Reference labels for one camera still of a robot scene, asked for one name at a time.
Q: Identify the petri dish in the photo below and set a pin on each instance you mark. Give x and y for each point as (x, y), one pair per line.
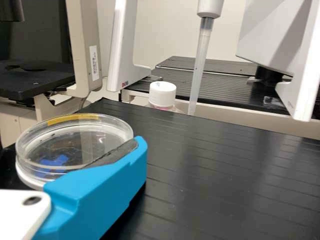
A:
(62, 140)

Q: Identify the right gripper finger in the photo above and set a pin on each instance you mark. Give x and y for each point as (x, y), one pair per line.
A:
(100, 195)

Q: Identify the pipette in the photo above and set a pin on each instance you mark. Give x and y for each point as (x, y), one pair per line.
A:
(200, 62)

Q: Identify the white-capped bottle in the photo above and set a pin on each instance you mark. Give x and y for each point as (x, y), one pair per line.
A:
(162, 92)

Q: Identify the black platform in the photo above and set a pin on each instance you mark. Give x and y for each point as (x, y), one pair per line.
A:
(225, 175)
(225, 63)
(225, 87)

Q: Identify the cream microscope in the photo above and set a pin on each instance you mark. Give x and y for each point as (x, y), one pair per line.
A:
(82, 30)

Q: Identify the white pipette stand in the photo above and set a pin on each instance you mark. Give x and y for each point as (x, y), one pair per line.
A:
(275, 37)

